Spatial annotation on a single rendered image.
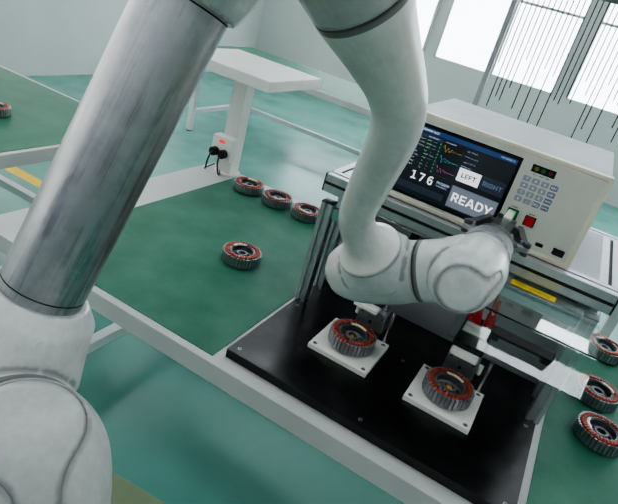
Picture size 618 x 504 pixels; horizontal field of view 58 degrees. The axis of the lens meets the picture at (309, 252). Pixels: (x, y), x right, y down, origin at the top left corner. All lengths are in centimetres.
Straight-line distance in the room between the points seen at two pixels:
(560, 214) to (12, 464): 104
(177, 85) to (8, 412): 36
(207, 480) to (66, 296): 137
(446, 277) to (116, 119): 48
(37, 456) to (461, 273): 55
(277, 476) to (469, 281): 138
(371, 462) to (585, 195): 67
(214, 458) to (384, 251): 134
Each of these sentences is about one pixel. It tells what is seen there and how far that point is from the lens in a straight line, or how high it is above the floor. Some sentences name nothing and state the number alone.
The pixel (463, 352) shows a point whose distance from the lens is 128.
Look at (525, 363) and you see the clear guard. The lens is 106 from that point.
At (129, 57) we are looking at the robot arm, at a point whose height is 140.
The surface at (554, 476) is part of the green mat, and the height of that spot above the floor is 75.
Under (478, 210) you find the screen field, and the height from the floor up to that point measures 116.
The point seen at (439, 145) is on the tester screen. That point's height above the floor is 126.
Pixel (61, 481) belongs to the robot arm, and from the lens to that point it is 57.
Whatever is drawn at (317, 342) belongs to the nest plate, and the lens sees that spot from 130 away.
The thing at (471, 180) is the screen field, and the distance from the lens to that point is 125.
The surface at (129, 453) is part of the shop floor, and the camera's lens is 203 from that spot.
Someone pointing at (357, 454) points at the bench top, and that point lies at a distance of 113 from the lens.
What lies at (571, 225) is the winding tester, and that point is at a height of 121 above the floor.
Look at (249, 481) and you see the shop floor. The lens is 201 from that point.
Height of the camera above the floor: 152
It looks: 26 degrees down
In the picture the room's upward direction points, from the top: 16 degrees clockwise
